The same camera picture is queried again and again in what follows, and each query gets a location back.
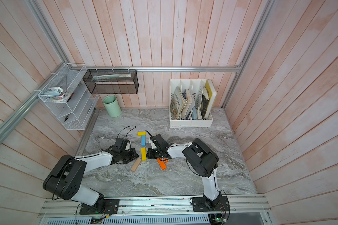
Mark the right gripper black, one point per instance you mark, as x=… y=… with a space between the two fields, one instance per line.
x=150 y=155

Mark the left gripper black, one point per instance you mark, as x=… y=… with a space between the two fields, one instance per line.
x=134 y=155

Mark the long yellow block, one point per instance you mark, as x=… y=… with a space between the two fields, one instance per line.
x=143 y=153

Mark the natural wood block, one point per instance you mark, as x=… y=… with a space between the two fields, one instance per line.
x=136 y=164

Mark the light blue block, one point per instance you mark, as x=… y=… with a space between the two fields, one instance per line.
x=143 y=140

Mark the short yellow block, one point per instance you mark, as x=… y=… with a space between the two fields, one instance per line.
x=141 y=133

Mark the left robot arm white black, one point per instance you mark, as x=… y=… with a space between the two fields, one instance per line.
x=64 y=181

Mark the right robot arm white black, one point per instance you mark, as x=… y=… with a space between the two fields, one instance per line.
x=200 y=159

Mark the orange block lower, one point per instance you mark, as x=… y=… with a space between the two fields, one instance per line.
x=161 y=163

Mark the illustrated children's book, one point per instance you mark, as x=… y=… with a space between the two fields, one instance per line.
x=178 y=102

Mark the green plastic cup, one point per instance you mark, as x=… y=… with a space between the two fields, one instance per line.
x=112 y=106

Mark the white file organizer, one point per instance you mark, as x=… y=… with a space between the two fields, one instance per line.
x=192 y=90

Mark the yellow cover book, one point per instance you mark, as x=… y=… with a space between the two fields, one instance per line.
x=208 y=98

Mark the paper in mesh basket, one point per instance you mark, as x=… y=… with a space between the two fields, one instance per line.
x=108 y=76

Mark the tape dispenser on shelf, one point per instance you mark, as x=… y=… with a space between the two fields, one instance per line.
x=55 y=94

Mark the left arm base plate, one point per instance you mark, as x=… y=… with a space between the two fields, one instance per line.
x=103 y=206

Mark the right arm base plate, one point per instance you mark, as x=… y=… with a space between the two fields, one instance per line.
x=203 y=204

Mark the black mesh wall basket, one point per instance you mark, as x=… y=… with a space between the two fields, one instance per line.
x=111 y=86

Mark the white wire wall shelf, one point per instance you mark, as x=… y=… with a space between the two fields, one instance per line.
x=76 y=110

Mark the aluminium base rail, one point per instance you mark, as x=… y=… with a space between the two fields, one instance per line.
x=167 y=205

